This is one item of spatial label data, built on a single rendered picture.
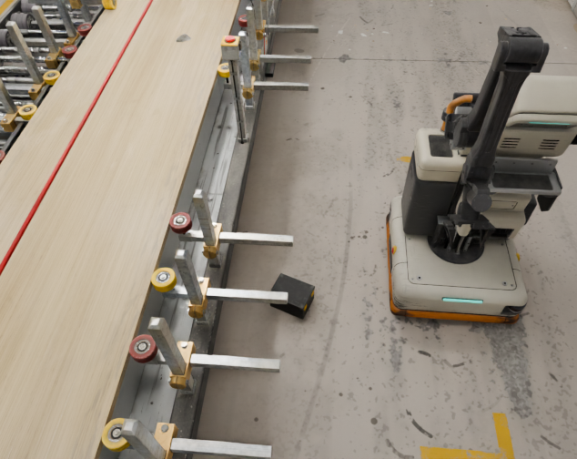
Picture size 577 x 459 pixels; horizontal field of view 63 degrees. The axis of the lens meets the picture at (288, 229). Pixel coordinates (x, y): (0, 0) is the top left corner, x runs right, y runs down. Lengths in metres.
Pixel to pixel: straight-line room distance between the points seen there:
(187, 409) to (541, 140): 1.45
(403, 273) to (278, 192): 1.08
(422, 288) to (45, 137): 1.84
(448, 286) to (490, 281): 0.20
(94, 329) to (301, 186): 1.86
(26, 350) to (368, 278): 1.72
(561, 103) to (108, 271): 1.53
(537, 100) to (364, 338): 1.41
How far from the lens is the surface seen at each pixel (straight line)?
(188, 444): 1.46
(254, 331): 2.51
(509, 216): 2.04
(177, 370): 1.50
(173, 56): 2.69
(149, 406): 1.77
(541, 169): 1.87
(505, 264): 2.57
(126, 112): 2.36
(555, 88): 1.68
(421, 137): 2.27
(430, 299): 2.39
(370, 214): 2.97
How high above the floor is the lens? 2.23
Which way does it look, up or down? 51 degrees down
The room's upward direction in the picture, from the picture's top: 3 degrees counter-clockwise
